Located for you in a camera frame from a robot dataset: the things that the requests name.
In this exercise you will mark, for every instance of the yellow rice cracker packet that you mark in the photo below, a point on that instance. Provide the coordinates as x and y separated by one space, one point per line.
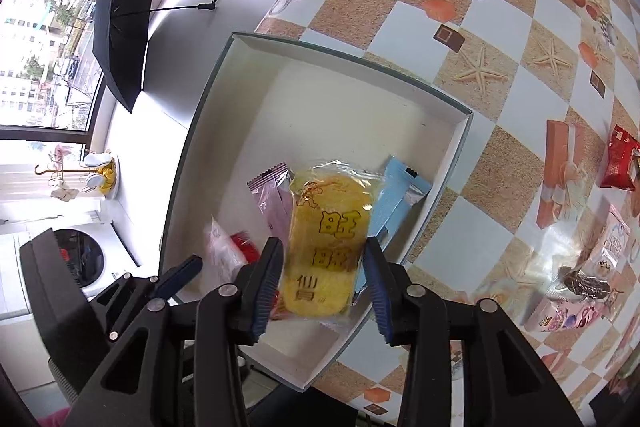
332 206

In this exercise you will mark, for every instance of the white washing machine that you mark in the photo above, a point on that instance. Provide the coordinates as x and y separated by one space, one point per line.
93 253

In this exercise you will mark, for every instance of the plain pink snack packet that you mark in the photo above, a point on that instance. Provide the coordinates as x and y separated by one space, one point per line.
273 197

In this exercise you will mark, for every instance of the light blue snack packet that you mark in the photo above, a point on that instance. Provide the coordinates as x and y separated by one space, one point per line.
403 189

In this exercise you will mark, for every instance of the pink cartoon bear snack packet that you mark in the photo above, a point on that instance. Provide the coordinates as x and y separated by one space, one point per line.
544 314

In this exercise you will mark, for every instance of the clear packet chocolate bar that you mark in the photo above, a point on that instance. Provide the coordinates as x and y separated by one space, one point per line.
593 278

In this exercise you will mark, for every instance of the green white storage box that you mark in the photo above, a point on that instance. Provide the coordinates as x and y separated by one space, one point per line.
323 150

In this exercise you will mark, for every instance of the clear packet with round candies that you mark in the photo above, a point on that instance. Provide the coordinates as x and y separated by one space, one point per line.
222 249

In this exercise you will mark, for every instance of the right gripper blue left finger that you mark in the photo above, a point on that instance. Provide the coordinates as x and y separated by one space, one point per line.
264 285

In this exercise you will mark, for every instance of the black umbrella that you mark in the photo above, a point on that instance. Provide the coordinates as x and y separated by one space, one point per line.
120 39

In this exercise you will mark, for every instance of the small red candy packet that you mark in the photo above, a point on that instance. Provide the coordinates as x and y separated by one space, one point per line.
622 161

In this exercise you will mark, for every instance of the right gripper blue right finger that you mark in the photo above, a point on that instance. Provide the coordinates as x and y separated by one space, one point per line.
381 284

